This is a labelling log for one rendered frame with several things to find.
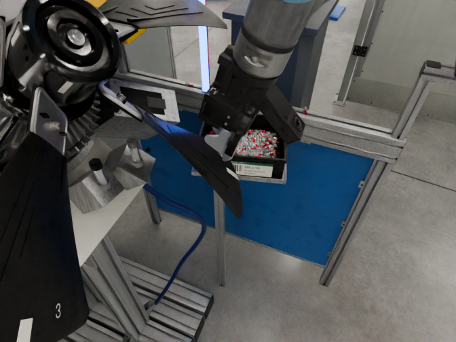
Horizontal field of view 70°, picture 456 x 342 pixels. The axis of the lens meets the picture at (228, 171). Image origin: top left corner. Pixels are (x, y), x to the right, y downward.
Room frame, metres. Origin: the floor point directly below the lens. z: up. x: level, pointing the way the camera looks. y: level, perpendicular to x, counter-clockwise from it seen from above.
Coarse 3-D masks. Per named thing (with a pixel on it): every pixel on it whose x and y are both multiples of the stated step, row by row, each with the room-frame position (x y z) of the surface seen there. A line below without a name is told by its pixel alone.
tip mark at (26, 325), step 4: (24, 320) 0.12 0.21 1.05; (28, 320) 0.12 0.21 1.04; (32, 320) 0.12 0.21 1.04; (20, 324) 0.11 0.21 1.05; (24, 324) 0.11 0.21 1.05; (28, 324) 0.11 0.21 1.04; (20, 328) 0.11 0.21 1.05; (24, 328) 0.11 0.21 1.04; (28, 328) 0.11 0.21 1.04; (20, 332) 0.10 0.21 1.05; (24, 332) 0.11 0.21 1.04; (28, 332) 0.11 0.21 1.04; (20, 336) 0.10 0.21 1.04; (24, 336) 0.10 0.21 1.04; (28, 336) 0.10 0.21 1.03; (20, 340) 0.10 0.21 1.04; (24, 340) 0.10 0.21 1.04; (28, 340) 0.10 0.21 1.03
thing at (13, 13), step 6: (6, 0) 0.45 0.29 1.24; (12, 0) 0.45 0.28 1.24; (18, 0) 0.45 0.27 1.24; (24, 0) 0.45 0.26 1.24; (0, 6) 0.44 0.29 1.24; (6, 6) 0.44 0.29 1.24; (12, 6) 0.44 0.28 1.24; (18, 6) 0.44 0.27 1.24; (0, 12) 0.44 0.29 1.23; (6, 12) 0.44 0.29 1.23; (12, 12) 0.44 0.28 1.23; (18, 12) 0.44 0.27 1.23; (6, 18) 0.43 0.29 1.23; (12, 18) 0.43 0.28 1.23; (6, 24) 0.43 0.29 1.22
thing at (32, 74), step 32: (32, 0) 0.39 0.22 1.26; (64, 0) 0.42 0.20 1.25; (32, 32) 0.35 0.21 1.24; (64, 32) 0.39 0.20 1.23; (96, 32) 0.41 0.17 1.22; (32, 64) 0.34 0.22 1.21; (64, 64) 0.35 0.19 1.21; (96, 64) 0.38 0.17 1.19; (0, 96) 0.36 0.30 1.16; (64, 96) 0.35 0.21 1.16
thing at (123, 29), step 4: (112, 24) 0.52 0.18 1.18; (116, 24) 0.52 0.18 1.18; (120, 24) 0.52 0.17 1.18; (124, 24) 0.51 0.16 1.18; (116, 28) 0.50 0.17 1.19; (120, 28) 0.50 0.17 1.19; (124, 28) 0.50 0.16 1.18; (128, 28) 0.50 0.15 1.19; (132, 28) 0.50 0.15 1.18; (116, 32) 0.48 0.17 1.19; (120, 32) 0.48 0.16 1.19; (124, 32) 0.48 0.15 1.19; (128, 32) 0.49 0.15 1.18; (120, 36) 0.47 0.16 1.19
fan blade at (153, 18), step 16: (112, 0) 0.62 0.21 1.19; (128, 0) 0.62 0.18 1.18; (144, 0) 0.63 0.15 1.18; (160, 0) 0.64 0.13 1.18; (176, 0) 0.67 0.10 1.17; (192, 0) 0.70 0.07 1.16; (112, 16) 0.54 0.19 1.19; (128, 16) 0.54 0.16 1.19; (144, 16) 0.55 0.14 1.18; (160, 16) 0.57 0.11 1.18; (176, 16) 0.59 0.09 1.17; (192, 16) 0.62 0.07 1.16; (208, 16) 0.65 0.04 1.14
